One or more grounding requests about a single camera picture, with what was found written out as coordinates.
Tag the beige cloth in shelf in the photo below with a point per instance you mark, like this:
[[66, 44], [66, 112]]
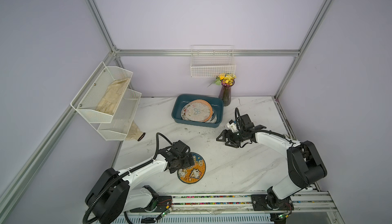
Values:
[[111, 99]]

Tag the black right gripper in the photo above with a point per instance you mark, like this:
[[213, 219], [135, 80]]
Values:
[[227, 138]]

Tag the white wire wall basket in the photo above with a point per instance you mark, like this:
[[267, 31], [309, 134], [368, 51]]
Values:
[[211, 61]]

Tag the red rose round coaster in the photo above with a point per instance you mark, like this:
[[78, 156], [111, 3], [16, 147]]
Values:
[[183, 113]]

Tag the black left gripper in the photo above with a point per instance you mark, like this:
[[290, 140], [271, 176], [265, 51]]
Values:
[[187, 162]]

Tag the beige cloth on table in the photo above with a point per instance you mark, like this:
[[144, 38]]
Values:
[[135, 133]]

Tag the white two-tier mesh shelf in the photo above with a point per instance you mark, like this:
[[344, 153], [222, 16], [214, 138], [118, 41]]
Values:
[[110, 127]]

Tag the yellow cat round coaster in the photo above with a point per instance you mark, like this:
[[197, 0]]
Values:
[[194, 173]]

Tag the glass vase with flowers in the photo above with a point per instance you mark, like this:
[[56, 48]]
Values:
[[226, 81]]

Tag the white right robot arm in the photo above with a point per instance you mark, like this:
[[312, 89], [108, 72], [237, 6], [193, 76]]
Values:
[[304, 163]]

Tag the teal storage box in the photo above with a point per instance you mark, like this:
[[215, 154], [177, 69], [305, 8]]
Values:
[[198, 110]]

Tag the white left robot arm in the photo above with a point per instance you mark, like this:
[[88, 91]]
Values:
[[115, 192]]

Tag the white butterfly pale coaster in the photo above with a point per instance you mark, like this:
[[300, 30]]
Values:
[[197, 112]]

